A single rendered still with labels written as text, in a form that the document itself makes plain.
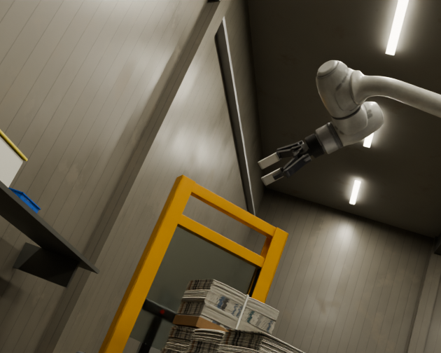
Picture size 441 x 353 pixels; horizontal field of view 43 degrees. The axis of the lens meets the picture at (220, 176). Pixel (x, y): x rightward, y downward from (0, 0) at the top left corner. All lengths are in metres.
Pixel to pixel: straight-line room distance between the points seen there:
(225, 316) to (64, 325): 3.37
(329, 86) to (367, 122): 0.19
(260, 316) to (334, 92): 1.30
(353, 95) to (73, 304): 4.52
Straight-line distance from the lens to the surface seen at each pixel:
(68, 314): 5.80
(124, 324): 2.97
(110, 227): 5.93
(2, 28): 4.01
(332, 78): 1.68
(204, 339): 2.39
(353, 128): 1.78
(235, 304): 2.61
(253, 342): 2.03
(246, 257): 3.26
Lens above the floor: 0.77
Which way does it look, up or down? 21 degrees up
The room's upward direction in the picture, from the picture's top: 23 degrees clockwise
